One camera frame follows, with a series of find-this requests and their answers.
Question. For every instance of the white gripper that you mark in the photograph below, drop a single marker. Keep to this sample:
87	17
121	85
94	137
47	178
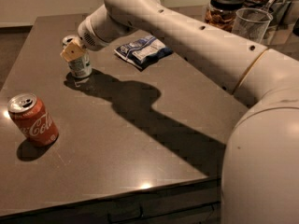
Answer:
88	36

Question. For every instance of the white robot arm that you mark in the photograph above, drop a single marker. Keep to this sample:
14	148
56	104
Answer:
260	180

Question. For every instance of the red Coca-Cola can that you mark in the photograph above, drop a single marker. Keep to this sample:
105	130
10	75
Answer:
33	119

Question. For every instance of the blue white snack bag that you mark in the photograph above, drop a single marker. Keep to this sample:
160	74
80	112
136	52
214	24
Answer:
143	52

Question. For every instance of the glass jar with black lid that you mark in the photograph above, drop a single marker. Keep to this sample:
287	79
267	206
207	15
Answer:
222	13

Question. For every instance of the clear plastic cup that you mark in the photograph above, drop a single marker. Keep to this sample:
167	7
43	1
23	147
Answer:
251	23

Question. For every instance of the dark drawer handle left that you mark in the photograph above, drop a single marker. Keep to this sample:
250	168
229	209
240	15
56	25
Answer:
123	212

